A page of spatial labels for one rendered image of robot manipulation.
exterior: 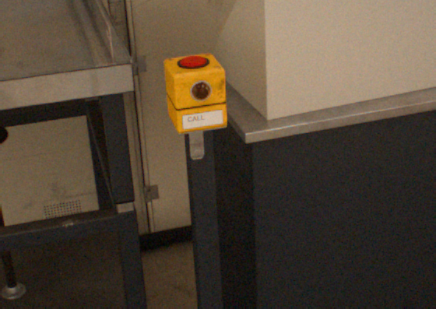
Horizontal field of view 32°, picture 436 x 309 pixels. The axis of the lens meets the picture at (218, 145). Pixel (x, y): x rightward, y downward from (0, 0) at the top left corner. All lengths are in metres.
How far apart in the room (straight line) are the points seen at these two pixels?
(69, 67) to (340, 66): 0.48
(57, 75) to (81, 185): 0.90
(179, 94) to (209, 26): 0.95
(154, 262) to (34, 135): 0.52
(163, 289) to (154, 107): 0.51
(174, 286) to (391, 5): 1.13
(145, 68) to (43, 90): 0.75
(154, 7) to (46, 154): 0.51
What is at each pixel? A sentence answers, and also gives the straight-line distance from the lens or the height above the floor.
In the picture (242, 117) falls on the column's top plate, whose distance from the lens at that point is 1.35.
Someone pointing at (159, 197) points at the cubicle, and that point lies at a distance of 2.26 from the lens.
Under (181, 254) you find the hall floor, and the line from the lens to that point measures 2.32.
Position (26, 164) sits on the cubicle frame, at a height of 0.35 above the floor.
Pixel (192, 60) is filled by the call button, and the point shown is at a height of 0.91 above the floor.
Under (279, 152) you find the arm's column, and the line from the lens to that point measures 1.34.
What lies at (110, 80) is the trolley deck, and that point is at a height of 0.82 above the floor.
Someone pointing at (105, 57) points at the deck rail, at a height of 0.85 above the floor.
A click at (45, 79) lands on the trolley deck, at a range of 1.36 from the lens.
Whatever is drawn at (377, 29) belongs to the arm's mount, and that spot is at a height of 0.88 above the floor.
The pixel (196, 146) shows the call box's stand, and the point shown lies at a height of 0.77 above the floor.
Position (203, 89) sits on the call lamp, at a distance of 1.14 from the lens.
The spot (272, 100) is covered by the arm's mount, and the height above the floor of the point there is 0.79.
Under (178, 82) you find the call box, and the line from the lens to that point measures 1.14.
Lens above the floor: 1.31
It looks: 26 degrees down
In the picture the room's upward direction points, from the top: 3 degrees counter-clockwise
